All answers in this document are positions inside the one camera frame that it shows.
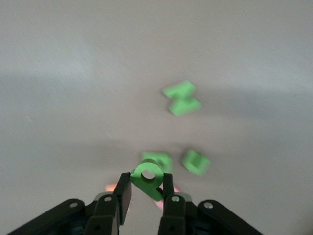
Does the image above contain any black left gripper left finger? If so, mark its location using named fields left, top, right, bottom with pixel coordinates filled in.
left=6, top=172, right=133, bottom=235

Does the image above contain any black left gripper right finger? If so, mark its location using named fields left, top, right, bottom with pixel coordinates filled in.
left=157, top=172, right=264, bottom=235

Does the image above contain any green foam letter P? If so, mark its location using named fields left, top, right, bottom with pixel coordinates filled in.
left=129, top=158, right=165, bottom=202

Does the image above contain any green foam letter U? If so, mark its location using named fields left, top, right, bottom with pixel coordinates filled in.
left=181, top=149, right=212, bottom=177

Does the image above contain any green foam letter B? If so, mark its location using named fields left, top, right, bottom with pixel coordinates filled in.
left=140, top=151, right=174, bottom=173

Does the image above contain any green foam letter N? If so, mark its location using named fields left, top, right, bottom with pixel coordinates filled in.
left=162, top=80, right=203, bottom=117

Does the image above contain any pink foam letter Q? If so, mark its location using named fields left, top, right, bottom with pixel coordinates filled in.
left=153, top=183, right=182, bottom=210

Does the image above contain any orange foam letter E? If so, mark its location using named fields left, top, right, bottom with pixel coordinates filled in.
left=104, top=181, right=119, bottom=194

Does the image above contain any brown table mat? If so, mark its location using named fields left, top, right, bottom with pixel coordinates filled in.
left=0, top=0, right=313, bottom=235

